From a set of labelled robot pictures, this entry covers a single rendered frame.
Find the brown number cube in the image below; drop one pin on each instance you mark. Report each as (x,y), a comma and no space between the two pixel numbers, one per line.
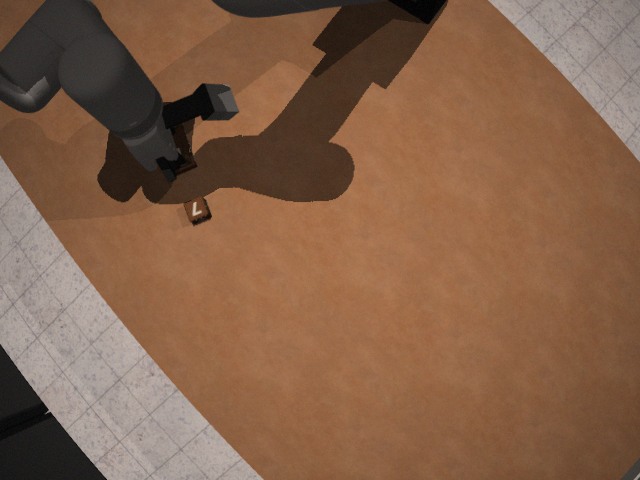
(197,210)
(183,151)

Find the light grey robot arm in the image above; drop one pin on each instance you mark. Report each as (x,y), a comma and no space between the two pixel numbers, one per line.
(98,72)

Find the brown wooden tray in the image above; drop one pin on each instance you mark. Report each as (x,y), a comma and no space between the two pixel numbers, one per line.
(180,135)

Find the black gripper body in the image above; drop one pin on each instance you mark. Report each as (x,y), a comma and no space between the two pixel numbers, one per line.
(155,143)

